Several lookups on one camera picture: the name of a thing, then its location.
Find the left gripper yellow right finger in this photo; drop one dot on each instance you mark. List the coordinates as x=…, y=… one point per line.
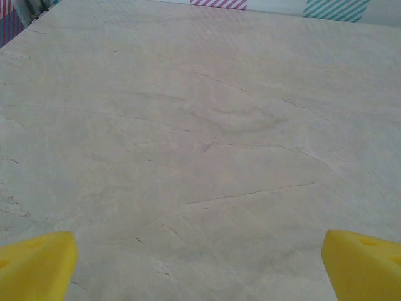
x=360, y=269

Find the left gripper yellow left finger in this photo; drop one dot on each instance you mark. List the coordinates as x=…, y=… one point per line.
x=37, y=266

